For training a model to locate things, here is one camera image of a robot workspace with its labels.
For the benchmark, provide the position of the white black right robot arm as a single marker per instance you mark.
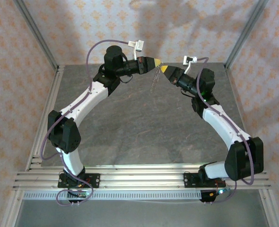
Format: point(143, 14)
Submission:
point(219, 123)

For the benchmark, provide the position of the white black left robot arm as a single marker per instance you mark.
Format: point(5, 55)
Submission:
point(89, 97)

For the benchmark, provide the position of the wide aluminium mounting beam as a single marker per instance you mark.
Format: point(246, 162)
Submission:
point(141, 179)

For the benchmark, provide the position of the small controller board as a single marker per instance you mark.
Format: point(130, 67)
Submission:
point(83, 194)
point(222, 191)

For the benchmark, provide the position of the grey metal shelf panel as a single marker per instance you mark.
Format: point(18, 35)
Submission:
point(141, 212)

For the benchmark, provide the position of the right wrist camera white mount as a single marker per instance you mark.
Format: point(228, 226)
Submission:
point(186, 60)

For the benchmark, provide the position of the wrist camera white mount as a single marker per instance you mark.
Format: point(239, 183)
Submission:
point(140, 45)
point(186, 60)

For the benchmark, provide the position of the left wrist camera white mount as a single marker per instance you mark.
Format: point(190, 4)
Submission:
point(140, 45)

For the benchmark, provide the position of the aluminium table side rail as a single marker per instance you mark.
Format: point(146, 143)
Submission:
point(55, 89)
point(236, 94)

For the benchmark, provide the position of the aluminium frame post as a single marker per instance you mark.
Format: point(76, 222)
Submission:
point(37, 35)
point(245, 35)

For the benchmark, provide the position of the aluminium table edge rail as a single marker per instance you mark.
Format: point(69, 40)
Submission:
point(141, 168)

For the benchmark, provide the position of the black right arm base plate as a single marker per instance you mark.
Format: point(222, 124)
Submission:
point(189, 180)

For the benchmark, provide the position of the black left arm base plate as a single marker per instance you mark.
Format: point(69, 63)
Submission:
point(94, 180)

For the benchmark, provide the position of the aluminium lower frame rail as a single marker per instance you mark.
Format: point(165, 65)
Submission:
point(11, 208)
point(269, 205)

